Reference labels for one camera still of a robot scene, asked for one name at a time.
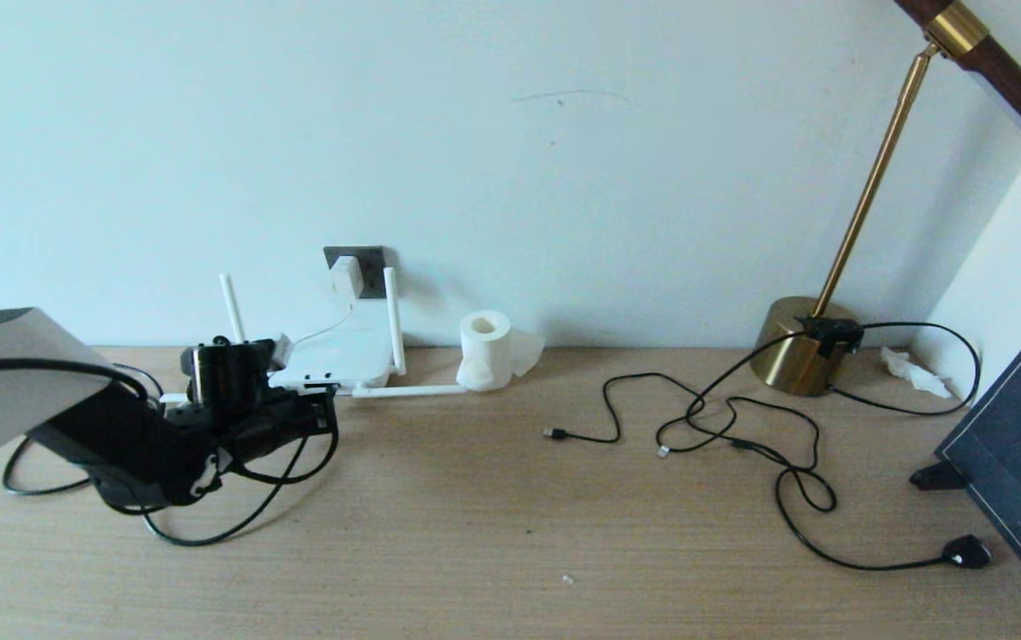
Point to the white router with antennas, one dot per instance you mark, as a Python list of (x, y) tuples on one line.
[(350, 351)]

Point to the crumpled white tissue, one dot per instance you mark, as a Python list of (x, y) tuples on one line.
[(914, 372)]

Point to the white power adapter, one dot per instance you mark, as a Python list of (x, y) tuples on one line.
[(346, 277)]

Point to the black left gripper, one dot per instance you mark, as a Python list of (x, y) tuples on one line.
[(261, 428)]

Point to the grey wall socket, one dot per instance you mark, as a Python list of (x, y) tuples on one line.
[(374, 262)]

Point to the brass desk lamp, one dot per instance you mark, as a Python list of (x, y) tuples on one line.
[(790, 360)]

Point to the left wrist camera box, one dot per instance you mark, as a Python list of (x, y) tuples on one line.
[(282, 349)]

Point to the white toilet paper roll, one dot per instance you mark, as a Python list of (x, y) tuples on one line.
[(485, 351)]

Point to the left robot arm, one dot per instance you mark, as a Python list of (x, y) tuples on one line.
[(3, 391)]

